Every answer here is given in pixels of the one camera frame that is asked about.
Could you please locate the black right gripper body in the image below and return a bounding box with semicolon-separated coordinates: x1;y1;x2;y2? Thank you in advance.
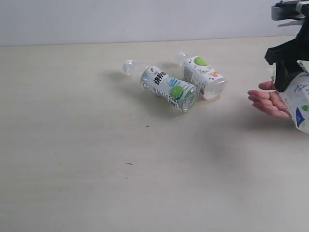
265;20;309;65

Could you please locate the person's open hand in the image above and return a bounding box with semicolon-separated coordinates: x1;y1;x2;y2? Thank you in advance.
248;81;291;119

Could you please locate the clear bottle white fruit label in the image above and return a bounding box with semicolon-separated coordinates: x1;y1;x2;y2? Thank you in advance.
175;52;226;100

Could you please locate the clear bottle green lime label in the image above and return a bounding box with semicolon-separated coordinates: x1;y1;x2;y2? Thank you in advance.
123;59;198;112

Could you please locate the clear bottle blue white label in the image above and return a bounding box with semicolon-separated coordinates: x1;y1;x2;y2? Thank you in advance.
270;61;309;133

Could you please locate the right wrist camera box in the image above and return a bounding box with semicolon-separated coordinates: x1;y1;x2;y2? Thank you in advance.
271;0;309;27

